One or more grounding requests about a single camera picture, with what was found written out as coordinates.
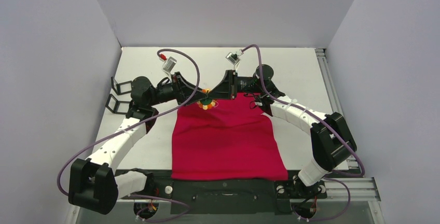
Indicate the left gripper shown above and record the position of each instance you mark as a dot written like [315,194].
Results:
[181,84]

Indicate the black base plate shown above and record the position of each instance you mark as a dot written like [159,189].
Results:
[232,196]

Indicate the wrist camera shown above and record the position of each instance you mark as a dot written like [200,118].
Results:
[169,64]
[234,57]

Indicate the orange yellow pompom brooch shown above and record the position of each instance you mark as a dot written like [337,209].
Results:
[207,104]

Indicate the aluminium side rail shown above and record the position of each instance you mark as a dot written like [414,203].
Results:
[333,99]

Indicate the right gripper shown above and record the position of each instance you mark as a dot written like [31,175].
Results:
[234,85]

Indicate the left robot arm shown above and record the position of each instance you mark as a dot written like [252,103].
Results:
[110,153]

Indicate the red t-shirt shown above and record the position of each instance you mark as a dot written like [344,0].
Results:
[232,140]

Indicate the black frame stand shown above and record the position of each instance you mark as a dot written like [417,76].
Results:
[116,106]
[121,88]

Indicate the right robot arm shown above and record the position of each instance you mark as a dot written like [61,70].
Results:
[331,139]

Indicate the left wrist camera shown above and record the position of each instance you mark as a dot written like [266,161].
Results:
[169,64]

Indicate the aluminium front rail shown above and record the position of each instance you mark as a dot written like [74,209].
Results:
[349,200]

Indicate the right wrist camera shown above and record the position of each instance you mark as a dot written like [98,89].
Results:
[234,57]

